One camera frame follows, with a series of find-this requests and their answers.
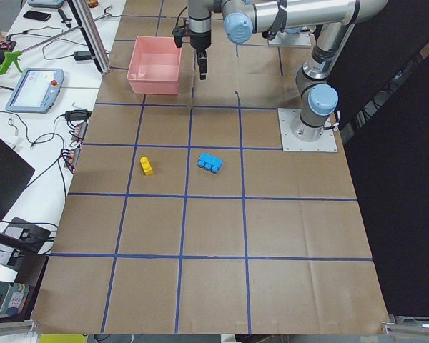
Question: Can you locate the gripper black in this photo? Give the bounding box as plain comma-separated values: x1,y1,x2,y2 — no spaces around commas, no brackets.
189,18,212,80

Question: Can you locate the yellow block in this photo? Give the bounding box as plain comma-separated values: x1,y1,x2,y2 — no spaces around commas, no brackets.
139,156,154,176

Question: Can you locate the pink plastic box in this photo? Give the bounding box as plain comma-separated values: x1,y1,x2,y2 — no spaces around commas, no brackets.
127,36,182,95

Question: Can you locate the black power adapter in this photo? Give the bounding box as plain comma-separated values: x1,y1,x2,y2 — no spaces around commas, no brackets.
73,51,92,61

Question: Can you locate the blue block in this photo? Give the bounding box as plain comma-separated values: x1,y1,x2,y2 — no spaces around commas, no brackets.
197,153,223,174

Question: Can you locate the teach pendant tablet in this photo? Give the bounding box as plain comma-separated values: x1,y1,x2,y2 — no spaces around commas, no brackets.
6,68,64,113

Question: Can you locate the reacher grabber tool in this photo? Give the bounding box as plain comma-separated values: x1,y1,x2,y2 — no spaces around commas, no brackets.
0,6,121,76

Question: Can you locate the aluminium frame post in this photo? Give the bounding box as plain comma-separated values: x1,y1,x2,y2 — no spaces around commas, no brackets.
67,0,110,75

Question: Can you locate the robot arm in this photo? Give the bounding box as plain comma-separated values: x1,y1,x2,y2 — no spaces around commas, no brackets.
172,1,387,142

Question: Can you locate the black smartphone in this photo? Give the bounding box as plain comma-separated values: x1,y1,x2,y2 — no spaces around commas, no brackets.
23,10,51,22

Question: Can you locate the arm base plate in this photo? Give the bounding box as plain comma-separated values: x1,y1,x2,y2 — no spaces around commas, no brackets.
277,108,338,154
268,31,312,48

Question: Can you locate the black monitor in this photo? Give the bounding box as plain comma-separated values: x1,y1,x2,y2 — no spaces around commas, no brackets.
0,139,35,219

